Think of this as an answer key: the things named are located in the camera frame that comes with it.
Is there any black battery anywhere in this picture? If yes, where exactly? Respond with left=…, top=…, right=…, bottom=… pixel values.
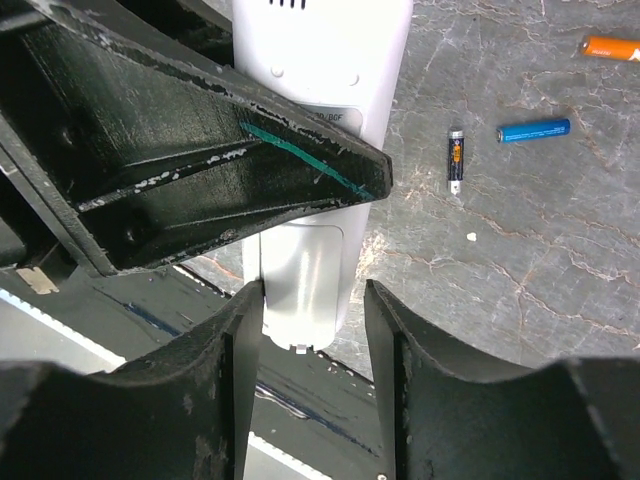
left=447, top=129, right=464, bottom=196

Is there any blue battery near right gripper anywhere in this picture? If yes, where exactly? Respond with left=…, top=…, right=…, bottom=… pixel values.
left=496, top=118, right=571, bottom=143

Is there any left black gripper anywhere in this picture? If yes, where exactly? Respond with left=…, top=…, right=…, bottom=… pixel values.
left=0, top=0, right=236, bottom=281

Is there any white slotted cable duct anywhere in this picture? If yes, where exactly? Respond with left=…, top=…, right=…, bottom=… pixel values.
left=1, top=290, right=327, bottom=479

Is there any orange battery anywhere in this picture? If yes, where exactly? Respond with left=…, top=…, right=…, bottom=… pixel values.
left=580, top=35, right=639, bottom=62

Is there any white battery cover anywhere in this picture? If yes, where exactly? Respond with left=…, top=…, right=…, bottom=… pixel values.
left=260, top=223, right=343, bottom=354

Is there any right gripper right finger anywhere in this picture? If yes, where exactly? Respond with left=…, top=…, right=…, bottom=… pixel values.
left=363, top=279, right=541, bottom=480

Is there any white remote control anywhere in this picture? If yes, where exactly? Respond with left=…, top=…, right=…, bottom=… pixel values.
left=232, top=1, right=413, bottom=349

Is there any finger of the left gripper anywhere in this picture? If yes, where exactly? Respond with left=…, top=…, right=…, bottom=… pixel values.
left=1, top=1, right=393, bottom=276

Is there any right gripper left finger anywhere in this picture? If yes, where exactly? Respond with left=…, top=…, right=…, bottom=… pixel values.
left=112, top=279, right=265, bottom=480

